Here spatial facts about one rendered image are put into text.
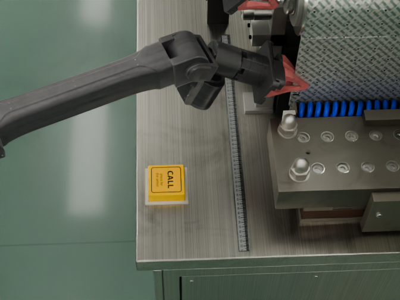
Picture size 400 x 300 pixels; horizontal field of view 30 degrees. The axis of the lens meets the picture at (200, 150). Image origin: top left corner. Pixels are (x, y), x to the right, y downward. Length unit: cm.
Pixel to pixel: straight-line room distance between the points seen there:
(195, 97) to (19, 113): 32
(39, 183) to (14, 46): 64
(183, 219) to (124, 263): 98
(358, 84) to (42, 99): 57
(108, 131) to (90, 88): 145
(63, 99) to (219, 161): 41
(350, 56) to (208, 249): 43
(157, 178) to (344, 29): 45
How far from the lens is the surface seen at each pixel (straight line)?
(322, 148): 136
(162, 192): 142
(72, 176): 256
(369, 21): 129
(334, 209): 140
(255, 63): 131
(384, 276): 153
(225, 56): 128
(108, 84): 121
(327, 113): 141
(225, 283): 148
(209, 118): 155
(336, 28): 128
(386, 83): 142
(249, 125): 154
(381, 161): 137
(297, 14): 126
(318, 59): 134
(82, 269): 239
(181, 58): 123
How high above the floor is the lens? 213
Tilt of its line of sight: 55 degrees down
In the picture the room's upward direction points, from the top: 1 degrees clockwise
